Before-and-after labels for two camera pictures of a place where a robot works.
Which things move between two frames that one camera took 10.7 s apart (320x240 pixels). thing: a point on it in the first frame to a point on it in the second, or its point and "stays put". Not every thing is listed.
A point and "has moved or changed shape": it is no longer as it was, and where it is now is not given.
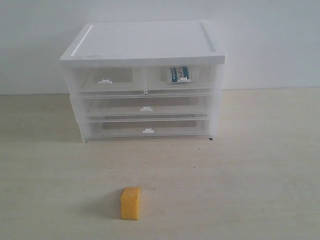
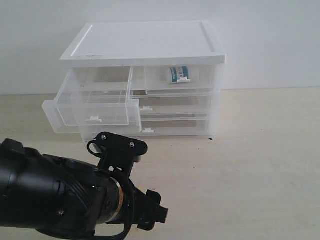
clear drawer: (158, 81) stays put
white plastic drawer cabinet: (145, 80) stays put
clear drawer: (112, 82) has moved or changed shape
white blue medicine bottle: (180, 74) stays put
